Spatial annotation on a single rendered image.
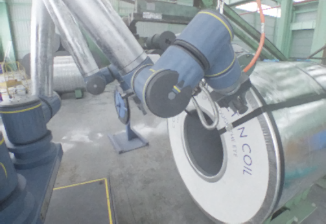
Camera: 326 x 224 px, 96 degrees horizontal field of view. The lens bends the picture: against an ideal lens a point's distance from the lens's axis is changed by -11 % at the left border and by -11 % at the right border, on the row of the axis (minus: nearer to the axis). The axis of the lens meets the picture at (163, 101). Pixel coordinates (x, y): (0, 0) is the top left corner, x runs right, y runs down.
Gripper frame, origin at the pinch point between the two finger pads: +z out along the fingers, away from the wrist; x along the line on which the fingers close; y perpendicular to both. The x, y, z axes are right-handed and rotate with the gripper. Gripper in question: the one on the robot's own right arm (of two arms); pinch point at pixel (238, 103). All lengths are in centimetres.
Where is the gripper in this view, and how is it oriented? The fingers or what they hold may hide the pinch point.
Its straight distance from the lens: 68.3
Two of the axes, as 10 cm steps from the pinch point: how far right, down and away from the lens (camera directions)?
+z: 5.6, 4.7, 6.8
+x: 7.7, -5.9, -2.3
